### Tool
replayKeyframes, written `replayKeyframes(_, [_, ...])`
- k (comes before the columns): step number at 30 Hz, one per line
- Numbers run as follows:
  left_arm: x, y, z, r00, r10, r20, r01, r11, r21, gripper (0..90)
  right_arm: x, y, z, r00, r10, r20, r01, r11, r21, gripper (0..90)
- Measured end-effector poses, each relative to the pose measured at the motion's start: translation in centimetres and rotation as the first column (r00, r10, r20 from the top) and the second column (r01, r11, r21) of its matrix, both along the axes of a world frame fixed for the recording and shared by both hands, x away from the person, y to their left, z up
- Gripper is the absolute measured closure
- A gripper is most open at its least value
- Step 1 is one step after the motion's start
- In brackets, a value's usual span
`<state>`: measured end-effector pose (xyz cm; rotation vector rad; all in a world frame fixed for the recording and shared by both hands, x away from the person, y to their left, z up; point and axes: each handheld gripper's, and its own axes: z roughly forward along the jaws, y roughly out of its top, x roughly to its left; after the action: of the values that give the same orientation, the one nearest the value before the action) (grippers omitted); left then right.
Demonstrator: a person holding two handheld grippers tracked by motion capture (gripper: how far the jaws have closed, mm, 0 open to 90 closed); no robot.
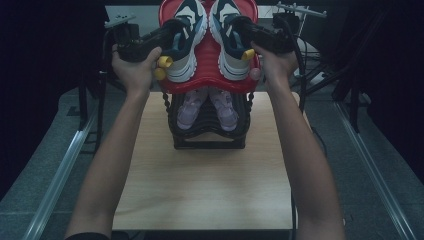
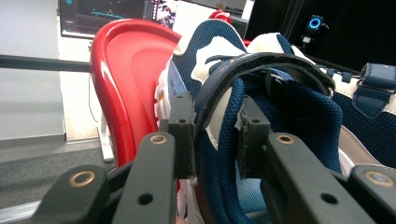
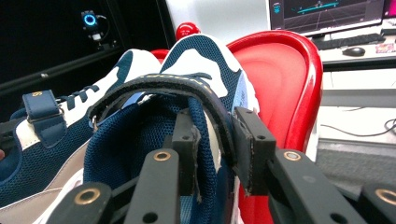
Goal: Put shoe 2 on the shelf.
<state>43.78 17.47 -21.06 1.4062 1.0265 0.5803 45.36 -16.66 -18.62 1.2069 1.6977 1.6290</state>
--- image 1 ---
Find dark curtain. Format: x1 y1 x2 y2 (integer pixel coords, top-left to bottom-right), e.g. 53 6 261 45
299 0 424 186
0 0 130 201

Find navy white sneaker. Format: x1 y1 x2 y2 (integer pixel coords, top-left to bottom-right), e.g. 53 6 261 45
208 0 257 82
155 0 209 84

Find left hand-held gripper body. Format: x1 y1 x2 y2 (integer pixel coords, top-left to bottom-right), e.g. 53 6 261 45
103 14 168 64

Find white power strip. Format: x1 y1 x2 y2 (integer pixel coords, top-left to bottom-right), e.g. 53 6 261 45
309 71 327 86

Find purple sneaker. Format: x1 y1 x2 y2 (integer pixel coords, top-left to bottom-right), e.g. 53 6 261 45
176 86 210 131
208 86 240 132

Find person's right hand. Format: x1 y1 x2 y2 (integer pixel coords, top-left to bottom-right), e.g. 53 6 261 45
250 42 300 94

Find red and black shoe rack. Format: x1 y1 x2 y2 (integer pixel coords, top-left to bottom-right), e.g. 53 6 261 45
153 0 263 150

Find black floor cables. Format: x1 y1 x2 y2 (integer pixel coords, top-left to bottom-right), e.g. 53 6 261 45
296 34 322 62

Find person's left hand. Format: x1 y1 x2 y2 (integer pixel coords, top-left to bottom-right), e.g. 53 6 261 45
111 44 164 97

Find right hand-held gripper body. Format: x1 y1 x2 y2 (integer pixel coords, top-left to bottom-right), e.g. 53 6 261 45
255 1 328 55

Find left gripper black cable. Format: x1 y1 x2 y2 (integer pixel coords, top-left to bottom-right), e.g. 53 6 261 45
94 29 113 155

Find aluminium floor rail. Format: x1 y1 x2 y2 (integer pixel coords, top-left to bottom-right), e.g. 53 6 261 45
20 99 98 240
334 100 418 240

